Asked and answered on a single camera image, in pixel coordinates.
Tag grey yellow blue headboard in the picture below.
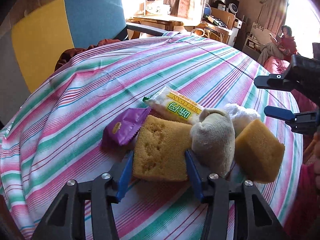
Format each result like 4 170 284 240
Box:
1 0 127 125

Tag wooden desk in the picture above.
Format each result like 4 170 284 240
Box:
126 15 201 32

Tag white plastic bundle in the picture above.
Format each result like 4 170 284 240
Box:
223 103 261 137

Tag beige rolled sock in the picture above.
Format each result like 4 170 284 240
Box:
190 108 235 177

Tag striped pink green bedsheet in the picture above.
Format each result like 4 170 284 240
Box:
1 34 303 239

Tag yellow sponge block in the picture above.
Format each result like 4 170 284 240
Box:
234 119 285 184
132 115 192 182

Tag dark red cloth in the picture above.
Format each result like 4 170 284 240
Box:
54 39 120 71

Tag seated person in red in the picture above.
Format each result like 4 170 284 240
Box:
257 25 297 66

